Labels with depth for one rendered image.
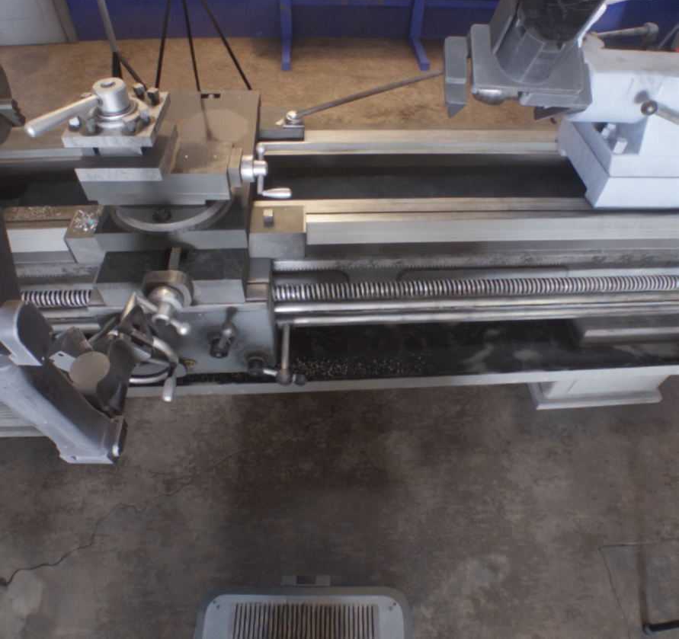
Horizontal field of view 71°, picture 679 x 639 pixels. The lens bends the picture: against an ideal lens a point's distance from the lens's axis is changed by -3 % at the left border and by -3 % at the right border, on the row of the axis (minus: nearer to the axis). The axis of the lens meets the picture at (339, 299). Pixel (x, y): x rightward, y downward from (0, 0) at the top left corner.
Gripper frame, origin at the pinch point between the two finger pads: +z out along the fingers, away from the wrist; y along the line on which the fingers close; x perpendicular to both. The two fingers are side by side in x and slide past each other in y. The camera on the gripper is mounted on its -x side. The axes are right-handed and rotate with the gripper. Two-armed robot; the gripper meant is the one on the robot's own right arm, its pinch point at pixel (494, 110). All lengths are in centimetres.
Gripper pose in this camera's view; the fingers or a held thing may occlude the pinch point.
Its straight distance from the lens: 59.4
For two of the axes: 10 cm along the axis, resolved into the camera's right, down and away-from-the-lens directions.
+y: -10.0, -0.2, -0.2
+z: -0.2, 1.7, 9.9
